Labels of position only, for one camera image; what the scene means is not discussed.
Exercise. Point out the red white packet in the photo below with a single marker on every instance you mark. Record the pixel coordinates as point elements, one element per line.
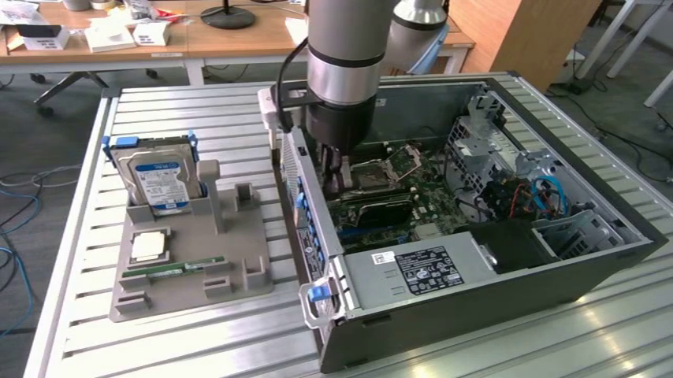
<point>174,15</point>

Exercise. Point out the white labelled box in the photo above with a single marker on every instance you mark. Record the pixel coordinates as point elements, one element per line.
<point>150,35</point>

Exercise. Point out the black lamp base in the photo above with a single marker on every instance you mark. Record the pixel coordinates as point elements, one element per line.
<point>229,19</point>

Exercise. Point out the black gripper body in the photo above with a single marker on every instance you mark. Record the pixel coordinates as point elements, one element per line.
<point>343,126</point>

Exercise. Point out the white table frame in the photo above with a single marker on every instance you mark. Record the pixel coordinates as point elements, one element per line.
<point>606,39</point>

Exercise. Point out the blue expansion slot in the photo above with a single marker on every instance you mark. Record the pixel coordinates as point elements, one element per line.
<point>351,232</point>

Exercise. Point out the silver power supply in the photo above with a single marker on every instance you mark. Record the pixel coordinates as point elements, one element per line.
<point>379,283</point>

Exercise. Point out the metal socket cover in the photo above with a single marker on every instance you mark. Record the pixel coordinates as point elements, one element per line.
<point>415,154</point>

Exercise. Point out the black Nvidia graphics card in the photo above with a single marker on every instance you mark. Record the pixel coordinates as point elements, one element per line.
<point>387,212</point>

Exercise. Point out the black power brick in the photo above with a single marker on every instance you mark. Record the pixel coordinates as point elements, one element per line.
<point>571,86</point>

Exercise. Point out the grey cup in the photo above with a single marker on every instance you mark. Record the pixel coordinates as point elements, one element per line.
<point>77,4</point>

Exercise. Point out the black chair base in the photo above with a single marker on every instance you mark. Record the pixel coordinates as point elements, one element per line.
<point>46,110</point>

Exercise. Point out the wooden cabinet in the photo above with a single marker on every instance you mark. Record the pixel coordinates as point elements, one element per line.
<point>526,35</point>

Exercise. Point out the black PC case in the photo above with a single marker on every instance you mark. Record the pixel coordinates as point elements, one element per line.
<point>473,315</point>

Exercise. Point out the blue case latch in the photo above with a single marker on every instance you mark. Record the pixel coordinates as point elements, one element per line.
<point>317,294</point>

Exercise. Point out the wooden desk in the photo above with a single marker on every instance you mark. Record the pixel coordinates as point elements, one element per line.
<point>237,39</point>

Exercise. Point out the silver CPU chip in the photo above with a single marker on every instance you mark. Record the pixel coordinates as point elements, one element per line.
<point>150,246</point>

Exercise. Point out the tape roll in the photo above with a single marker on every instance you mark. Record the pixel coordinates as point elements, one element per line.
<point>101,4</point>

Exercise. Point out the silver drive cage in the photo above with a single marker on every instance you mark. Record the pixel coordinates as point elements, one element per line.
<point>490,157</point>

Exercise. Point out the silver disk bay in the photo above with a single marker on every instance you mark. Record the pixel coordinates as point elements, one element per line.
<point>579,232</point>

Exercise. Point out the CPU socket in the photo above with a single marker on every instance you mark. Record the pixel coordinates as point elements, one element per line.
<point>376,177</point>

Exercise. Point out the printed paper sheets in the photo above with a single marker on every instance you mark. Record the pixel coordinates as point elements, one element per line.
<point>21,15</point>

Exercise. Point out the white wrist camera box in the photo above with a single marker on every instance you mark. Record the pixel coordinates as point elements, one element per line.
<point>269,114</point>

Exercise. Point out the grey parts rack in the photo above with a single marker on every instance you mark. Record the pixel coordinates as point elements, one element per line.
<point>210,244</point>

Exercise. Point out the hard disk with blue caddy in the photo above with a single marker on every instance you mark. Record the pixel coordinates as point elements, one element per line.
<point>158,181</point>

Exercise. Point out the white open box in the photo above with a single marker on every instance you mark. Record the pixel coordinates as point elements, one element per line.
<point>108,39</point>

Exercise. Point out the black plastic air shroud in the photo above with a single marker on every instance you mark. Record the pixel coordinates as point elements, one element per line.
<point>516,248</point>

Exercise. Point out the white case sticker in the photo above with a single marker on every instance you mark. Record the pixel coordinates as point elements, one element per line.
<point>383,103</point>

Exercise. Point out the green motherboard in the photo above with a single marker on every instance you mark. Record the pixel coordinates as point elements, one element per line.
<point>437,197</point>

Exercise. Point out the white box black inlay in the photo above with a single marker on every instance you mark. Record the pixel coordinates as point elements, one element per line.
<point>45,41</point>

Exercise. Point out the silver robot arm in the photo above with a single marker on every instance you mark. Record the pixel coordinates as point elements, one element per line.
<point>348,39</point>

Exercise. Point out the white paper stack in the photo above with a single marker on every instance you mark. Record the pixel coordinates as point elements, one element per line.
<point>297,33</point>

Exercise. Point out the green RAM stick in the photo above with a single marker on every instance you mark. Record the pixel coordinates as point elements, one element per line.
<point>174,268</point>

